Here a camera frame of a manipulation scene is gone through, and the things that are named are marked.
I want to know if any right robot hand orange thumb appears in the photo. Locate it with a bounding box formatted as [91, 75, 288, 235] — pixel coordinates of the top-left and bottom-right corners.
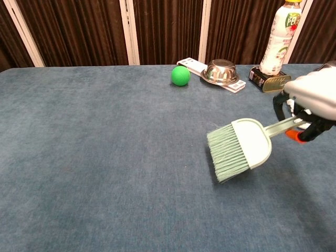
[272, 68, 336, 145]

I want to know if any green ball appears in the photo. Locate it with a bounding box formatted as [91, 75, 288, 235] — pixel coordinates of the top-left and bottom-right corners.
[171, 65, 191, 87]

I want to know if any upturned steel bowl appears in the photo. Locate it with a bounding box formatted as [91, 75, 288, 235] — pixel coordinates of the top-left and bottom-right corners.
[201, 58, 240, 87]
[313, 60, 336, 76]

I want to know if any dark gold tin can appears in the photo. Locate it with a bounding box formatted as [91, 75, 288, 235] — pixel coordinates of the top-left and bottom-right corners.
[248, 66, 292, 93]

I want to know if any plastic bottle yellow cap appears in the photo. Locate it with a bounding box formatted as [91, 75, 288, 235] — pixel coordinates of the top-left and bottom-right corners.
[259, 0, 303, 77]

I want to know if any blue table cloth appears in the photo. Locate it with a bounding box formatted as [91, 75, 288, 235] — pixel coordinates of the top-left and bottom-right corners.
[0, 62, 336, 252]

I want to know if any dark brown curtain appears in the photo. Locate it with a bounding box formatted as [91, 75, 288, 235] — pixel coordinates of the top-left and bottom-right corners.
[0, 0, 336, 73]

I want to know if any white partition post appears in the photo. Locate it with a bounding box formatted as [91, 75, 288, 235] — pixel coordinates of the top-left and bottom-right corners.
[287, 0, 315, 64]
[2, 0, 46, 68]
[119, 0, 141, 66]
[197, 0, 212, 64]

